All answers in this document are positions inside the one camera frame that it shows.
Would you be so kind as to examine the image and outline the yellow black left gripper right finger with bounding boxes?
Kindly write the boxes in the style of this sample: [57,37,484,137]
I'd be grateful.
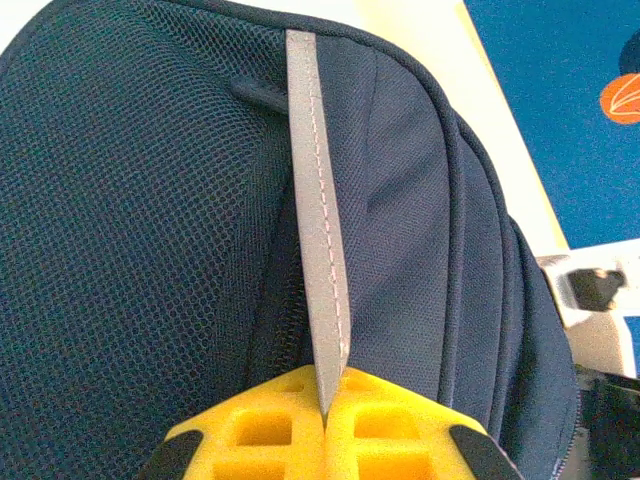
[324,367,524,480]

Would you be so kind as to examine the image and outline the navy blue backpack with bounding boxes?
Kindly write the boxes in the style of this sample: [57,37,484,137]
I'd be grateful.
[0,0,584,480]

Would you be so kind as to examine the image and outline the aluminium frame post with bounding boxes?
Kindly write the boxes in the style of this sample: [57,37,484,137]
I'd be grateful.
[534,243,640,329]

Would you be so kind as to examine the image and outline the black corner bracket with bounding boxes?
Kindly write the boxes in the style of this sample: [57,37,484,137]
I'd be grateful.
[568,267,629,312]

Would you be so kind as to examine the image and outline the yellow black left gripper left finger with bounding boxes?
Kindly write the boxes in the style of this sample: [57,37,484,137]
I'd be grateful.
[135,364,327,480]

